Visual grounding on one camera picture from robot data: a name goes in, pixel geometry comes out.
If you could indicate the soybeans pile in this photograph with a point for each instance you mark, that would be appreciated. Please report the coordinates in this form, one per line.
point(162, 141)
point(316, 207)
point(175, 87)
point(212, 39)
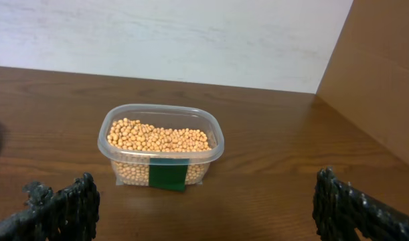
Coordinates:
point(133, 135)

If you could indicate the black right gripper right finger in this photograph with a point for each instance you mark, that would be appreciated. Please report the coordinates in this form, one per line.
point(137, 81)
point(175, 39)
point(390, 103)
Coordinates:
point(342, 212)

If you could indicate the green tape label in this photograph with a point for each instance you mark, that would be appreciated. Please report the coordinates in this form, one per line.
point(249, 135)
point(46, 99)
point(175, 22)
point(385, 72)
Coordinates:
point(169, 174)

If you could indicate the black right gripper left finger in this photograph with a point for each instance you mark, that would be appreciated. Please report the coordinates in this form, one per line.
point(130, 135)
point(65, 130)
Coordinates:
point(68, 214)

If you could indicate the brown cardboard panel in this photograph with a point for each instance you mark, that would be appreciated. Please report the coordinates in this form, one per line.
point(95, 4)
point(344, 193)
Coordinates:
point(367, 77)

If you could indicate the clear plastic container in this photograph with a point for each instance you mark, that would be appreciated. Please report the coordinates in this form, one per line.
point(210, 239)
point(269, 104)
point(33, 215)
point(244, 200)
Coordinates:
point(168, 117)

